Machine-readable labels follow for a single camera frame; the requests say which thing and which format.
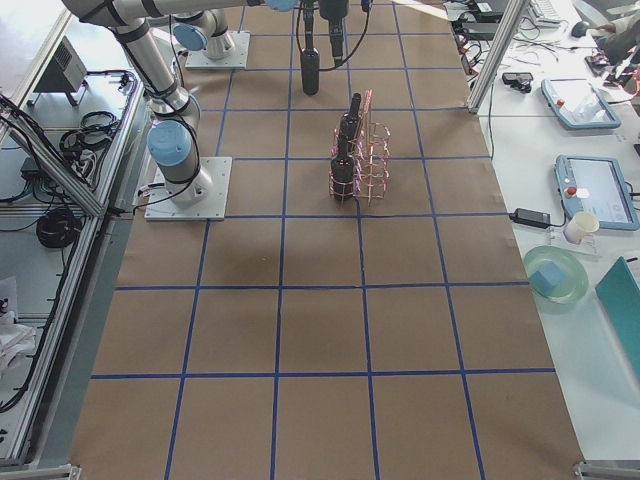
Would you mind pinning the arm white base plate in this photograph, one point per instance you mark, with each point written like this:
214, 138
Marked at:
204, 199
225, 52

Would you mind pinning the teal board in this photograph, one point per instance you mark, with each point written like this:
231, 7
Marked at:
618, 293

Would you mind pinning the teach pendant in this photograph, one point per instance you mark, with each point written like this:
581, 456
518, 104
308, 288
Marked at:
578, 104
595, 185

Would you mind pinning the teach pendant near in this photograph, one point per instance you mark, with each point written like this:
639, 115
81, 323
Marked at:
595, 185

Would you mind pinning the aluminium frame post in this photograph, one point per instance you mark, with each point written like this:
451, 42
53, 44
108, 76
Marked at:
505, 32

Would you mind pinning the dark bottle under basket handle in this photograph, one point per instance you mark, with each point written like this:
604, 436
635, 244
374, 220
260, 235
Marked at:
350, 122

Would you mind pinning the dark bottle in basket corner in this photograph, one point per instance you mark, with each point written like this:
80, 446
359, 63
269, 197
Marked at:
342, 170

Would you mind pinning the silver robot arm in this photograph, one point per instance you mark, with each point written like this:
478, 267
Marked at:
193, 30
172, 142

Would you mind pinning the grey electronics box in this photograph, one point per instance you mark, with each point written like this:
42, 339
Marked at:
64, 74

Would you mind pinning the black power adapter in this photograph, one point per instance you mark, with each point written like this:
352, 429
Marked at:
531, 218

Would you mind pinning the blue foam cube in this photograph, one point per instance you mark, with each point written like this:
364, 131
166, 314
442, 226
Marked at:
547, 277

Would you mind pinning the green glass plate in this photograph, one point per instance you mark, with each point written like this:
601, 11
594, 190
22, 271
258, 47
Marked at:
576, 284

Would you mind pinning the teach pendant far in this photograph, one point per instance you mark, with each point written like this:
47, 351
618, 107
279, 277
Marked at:
578, 104

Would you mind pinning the white paper cup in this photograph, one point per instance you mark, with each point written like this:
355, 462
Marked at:
581, 225

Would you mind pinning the copper wire wine basket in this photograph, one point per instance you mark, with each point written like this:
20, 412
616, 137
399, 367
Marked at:
371, 155

